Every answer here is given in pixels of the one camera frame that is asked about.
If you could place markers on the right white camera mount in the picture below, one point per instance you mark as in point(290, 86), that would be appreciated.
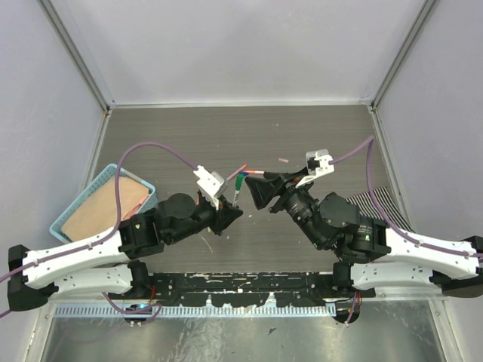
point(318, 164)

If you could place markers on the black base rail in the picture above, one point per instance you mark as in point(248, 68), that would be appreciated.
point(297, 289)

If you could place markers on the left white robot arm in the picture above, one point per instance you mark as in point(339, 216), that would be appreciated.
point(110, 261)

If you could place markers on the dark green pen cap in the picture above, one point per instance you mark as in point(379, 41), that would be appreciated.
point(239, 181)

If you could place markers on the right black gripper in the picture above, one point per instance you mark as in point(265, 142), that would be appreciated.
point(262, 189)

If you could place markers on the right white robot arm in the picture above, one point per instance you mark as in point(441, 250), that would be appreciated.
point(371, 253)

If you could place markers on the white marker green end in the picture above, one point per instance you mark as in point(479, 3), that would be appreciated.
point(236, 197)

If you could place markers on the pink highlighter pen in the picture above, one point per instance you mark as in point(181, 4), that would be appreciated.
point(236, 172)

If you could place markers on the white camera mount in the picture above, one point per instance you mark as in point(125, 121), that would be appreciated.
point(318, 164)
point(211, 185)

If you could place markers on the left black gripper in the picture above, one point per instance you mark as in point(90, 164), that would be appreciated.
point(225, 216)

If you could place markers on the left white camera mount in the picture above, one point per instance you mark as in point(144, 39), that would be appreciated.
point(211, 185)

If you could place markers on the light blue plastic basket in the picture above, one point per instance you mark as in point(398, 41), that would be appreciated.
point(100, 180)

